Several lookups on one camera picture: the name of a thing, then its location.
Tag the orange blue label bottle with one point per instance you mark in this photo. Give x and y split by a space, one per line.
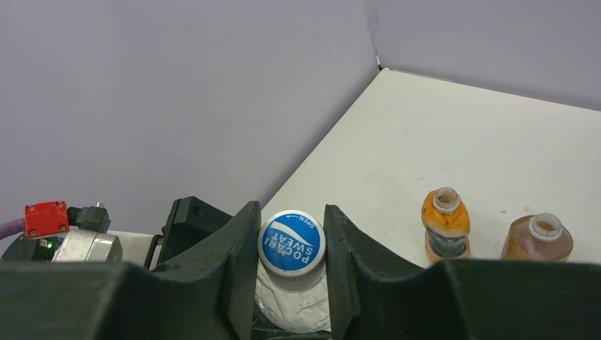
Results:
447 225

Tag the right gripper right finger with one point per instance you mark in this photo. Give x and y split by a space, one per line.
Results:
375 294

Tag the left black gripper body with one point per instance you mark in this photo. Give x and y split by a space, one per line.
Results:
190 221

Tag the gold red label bottle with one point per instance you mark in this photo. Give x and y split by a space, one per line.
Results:
539 237

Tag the clear bottle blue cap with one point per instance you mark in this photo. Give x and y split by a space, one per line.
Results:
300 313

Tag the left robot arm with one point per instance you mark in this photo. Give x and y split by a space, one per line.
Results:
23 248

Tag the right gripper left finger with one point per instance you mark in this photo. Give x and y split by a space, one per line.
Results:
206 292

